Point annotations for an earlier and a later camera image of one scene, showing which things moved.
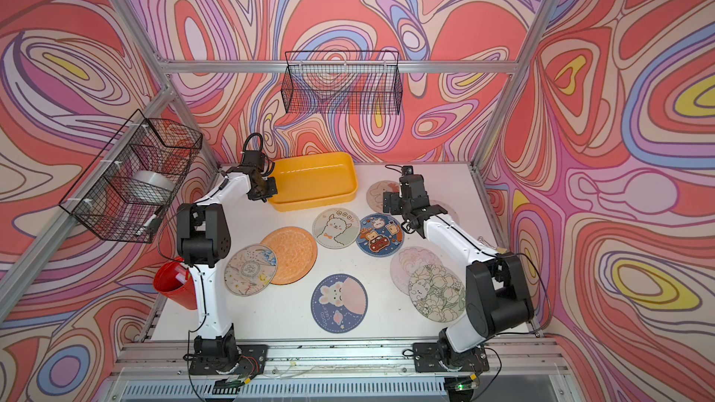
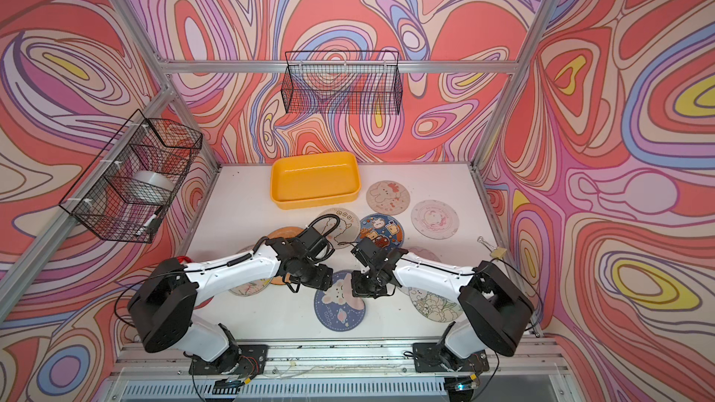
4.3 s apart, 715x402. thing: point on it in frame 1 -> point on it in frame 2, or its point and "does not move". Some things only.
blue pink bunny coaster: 339,303 does not move
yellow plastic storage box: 314,180 does not move
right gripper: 391,204 -> 360,291
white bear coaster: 336,228 does not move
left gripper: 272,190 -> 324,279
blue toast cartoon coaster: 380,235 does not move
